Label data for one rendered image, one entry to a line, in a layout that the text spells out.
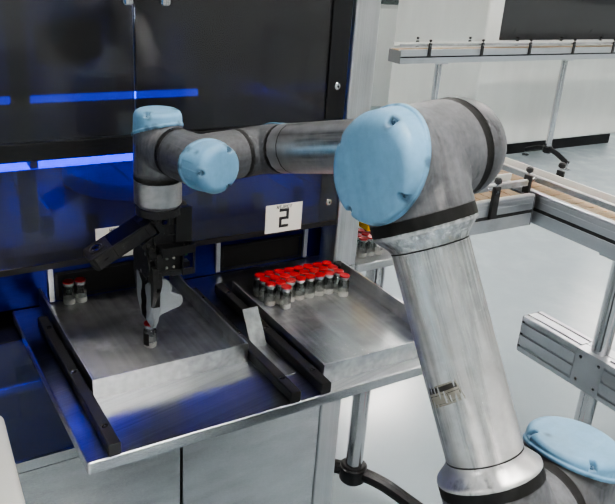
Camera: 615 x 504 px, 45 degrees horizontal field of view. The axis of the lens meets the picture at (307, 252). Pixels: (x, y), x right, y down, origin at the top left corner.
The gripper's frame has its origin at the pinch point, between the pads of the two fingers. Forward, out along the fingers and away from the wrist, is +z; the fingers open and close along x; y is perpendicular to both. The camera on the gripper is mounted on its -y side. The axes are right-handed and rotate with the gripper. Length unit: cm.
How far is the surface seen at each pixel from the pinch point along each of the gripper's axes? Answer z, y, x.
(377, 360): 3.8, 32.0, -22.7
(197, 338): 5.4, 8.8, -1.0
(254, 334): 3.5, 17.0, -6.8
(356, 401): 56, 71, 31
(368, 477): 81, 75, 26
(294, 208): -10.2, 36.7, 14.6
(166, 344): 5.4, 3.2, -0.7
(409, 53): 2, 284, 284
